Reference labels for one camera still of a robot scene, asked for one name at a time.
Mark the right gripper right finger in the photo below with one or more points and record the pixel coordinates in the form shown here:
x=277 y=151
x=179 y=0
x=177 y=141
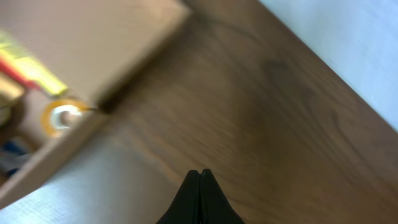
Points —
x=215 y=208

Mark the yellow highlighter marker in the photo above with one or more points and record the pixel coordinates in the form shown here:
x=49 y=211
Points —
x=30 y=67

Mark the brown cardboard box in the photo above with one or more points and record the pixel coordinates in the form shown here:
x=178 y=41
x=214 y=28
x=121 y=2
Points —
x=95 y=48

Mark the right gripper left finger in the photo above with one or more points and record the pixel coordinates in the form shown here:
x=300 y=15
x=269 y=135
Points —
x=184 y=207

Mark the small blue staples box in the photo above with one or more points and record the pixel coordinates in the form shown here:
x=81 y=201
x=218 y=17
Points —
x=14 y=154

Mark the clear adhesive tape roll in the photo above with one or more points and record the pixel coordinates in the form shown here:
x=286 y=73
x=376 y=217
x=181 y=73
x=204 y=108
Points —
x=59 y=115

